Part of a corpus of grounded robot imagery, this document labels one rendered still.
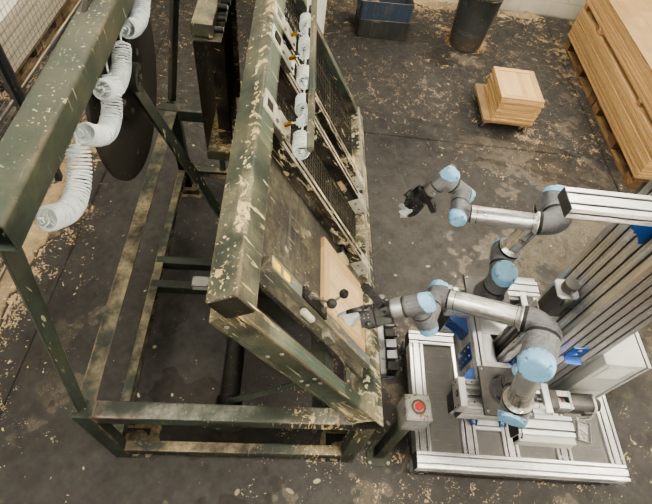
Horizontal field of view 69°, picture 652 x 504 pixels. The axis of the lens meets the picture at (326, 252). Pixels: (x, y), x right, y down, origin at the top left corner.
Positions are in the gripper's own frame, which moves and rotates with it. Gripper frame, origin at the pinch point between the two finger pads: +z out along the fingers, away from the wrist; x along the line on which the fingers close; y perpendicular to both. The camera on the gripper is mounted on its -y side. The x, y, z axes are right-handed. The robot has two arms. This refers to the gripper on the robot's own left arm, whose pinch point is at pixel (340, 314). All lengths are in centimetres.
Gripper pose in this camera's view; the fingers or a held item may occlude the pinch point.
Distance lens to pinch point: 180.5
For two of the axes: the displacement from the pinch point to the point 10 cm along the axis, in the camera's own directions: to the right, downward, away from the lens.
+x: 3.8, 2.1, 9.0
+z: -9.1, 2.3, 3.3
